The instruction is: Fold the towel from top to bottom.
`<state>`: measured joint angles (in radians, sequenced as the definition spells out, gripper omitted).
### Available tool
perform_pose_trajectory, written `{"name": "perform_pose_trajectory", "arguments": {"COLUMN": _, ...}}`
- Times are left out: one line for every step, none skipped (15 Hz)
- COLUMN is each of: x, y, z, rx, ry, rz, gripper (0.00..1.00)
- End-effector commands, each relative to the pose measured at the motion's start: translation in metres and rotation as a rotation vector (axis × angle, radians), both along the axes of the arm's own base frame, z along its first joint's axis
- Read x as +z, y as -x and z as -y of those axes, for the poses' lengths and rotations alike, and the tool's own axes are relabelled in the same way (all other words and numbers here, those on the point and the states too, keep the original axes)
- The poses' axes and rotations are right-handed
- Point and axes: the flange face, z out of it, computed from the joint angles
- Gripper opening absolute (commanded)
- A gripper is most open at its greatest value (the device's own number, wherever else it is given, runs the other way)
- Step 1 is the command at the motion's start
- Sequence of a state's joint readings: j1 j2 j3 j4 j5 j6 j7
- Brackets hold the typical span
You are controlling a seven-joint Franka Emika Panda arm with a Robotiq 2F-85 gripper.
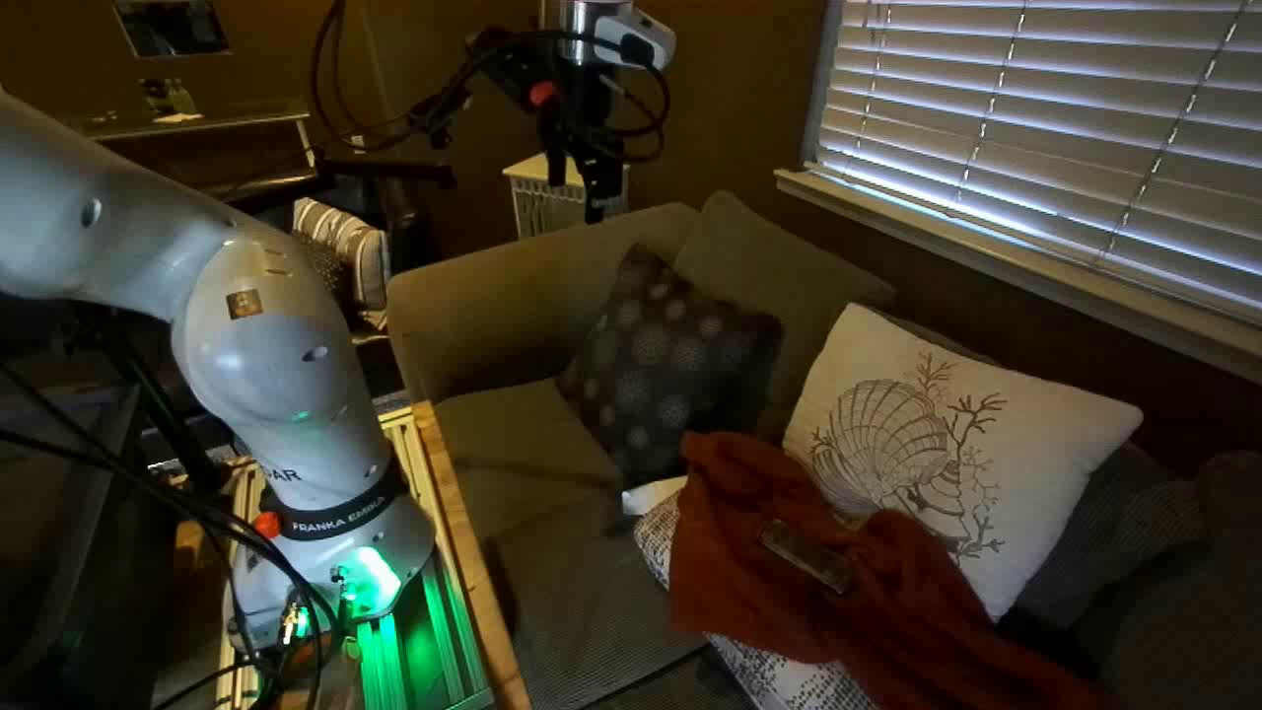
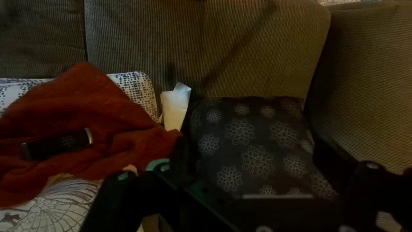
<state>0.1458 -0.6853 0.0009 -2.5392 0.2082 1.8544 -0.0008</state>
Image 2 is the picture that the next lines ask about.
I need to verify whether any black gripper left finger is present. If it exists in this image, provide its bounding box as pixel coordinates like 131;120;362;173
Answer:
81;162;183;232

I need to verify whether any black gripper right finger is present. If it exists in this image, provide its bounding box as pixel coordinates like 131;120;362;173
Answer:
343;162;412;232

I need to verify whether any red-orange towel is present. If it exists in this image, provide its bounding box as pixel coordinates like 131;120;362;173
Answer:
0;64;180;208

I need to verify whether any white shell embroidered pillow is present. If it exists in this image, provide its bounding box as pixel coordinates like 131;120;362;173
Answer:
0;177;102;232

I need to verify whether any black remote control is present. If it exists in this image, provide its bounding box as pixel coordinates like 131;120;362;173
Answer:
21;128;93;162

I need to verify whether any white folded cloth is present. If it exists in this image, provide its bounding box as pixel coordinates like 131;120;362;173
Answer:
161;83;192;131

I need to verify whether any white black-dotted pillow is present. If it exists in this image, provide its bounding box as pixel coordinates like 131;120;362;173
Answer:
0;71;161;123

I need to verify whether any olive green sofa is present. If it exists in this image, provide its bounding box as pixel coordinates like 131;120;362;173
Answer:
0;0;412;176

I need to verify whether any dark floral patterned pillow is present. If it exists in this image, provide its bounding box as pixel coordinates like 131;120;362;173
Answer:
185;97;337;202

